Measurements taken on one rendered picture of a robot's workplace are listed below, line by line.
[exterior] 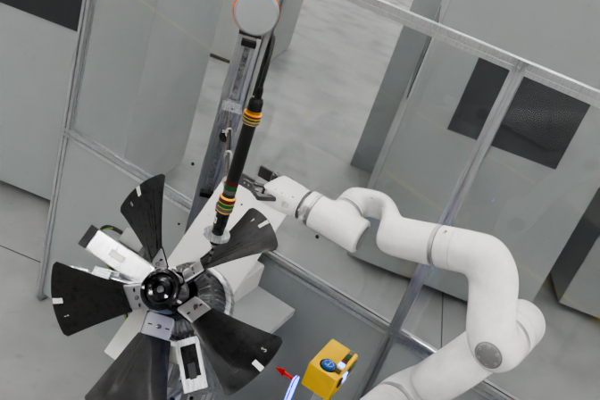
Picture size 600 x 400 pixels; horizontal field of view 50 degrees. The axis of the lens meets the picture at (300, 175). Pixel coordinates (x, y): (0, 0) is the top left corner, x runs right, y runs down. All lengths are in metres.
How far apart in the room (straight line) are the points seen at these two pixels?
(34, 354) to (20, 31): 1.80
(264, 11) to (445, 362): 1.28
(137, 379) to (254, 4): 1.21
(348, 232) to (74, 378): 2.06
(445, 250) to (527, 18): 2.84
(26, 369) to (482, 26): 3.05
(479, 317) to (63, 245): 2.42
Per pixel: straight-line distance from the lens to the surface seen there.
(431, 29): 2.09
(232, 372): 1.78
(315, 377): 2.03
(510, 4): 4.03
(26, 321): 3.52
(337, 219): 1.48
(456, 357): 1.43
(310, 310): 2.55
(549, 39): 4.09
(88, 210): 3.14
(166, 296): 1.84
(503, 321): 1.29
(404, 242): 1.38
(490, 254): 1.31
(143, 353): 1.88
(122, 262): 2.10
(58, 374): 3.28
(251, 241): 1.84
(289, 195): 1.51
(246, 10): 2.18
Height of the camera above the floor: 2.36
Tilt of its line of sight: 25 degrees down
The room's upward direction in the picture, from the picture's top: 19 degrees clockwise
